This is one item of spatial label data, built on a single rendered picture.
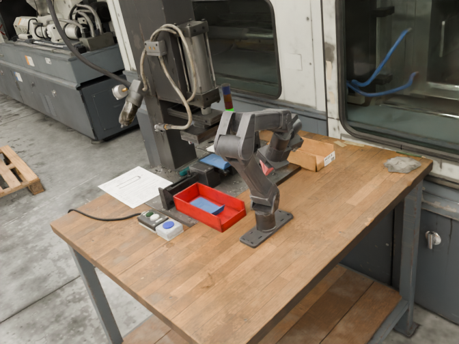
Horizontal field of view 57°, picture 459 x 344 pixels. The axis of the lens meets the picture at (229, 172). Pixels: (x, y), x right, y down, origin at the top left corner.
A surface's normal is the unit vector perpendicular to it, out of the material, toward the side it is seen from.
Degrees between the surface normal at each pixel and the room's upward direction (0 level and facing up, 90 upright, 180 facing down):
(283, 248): 0
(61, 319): 0
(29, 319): 0
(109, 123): 90
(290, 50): 90
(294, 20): 90
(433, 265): 90
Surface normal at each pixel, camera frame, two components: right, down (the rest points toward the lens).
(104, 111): 0.65, 0.27
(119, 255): -0.15, -0.87
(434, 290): -0.74, 0.42
